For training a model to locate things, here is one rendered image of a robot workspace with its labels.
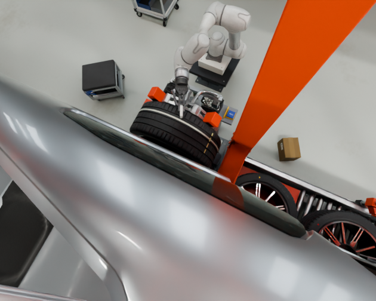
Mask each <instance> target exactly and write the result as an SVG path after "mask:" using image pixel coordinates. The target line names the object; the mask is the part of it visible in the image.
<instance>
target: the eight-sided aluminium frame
mask: <svg viewBox="0 0 376 301"><path fill-rule="evenodd" d="M173 101H174V98H173V95H172V94H166V95H165V97H164V98H163V100H162V102H163V103H167V104H169V105H173V106H175V107H178V106H176V105H175V102H173ZM187 106H188V107H190V108H192V109H189V108H188V107H184V110H185V111H186V112H188V113H191V114H192V115H194V116H195V117H197V118H199V119H200V120H202V121H203V119H204V117H205V115H206V112H205V111H204V110H203V109H202V108H201V107H200V106H198V105H197V104H194V103H191V102H188V105H187ZM200 114H201V115H202V116H201V115H200ZM203 116H204V117H203ZM219 127H220V124H219V125H218V127H212V129H213V130H214V131H215V132H216V133H217V134H218V131H219Z"/></svg>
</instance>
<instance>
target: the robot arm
mask: <svg viewBox="0 0 376 301"><path fill-rule="evenodd" d="M250 21H251V16H250V13H249V12H247V11H246V10H245V9H243V8H239V7H236V6H232V5H225V4H222V3H221V2H219V1H216V2H213V3H212V4H211V5H210V6H209V7H208V8H207V9H206V11H205V13H204V15H203V17H202V21H201V24H200V26H199V29H198V33H196V34H194V35H193V36H192V37H191V38H190V39H189V40H188V41H187V43H186V45H185V46H181V47H178V48H177V49H176V51H175V54H174V70H175V89H173V90H171V93H172V94H173V98H174V102H175V105H176V106H178V111H179V112H180V118H183V112H184V107H186V106H187V105H188V102H189V98H190V95H191V94H192V90H189V88H188V81H189V70H190V69H191V67H192V65H193V64H194V63H195V62H197V61H198V60H199V59H200V58H201V57H202V56H203V55H204V54H205V53H208V54H207V56H206V58H205V59H206V60H213V61H216V62H219V63H221V60H222V58H223V55H225V56H227V57H231V58H234V59H242V58H244V57H245V55H246V51H247V49H248V48H247V46H246V44H245V43H243V42H242V40H241V32H242V31H245V30H246V29H247V28H248V26H249V24H250ZM214 25H218V26H222V27H224V28H225V29H226V30H227V31H228V33H229V38H226V37H225V35H224V34H223V33H221V32H214V33H213V34H212V35H211V37H210V39H209V37H208V31H209V30H210V29H211V28H212V27H213V26H214ZM175 92H177V94H178V103H177V100H176V96H175ZM187 92H188V96H187V101H186V104H184V103H185V94H186V93H187ZM180 95H183V105H180Z"/></svg>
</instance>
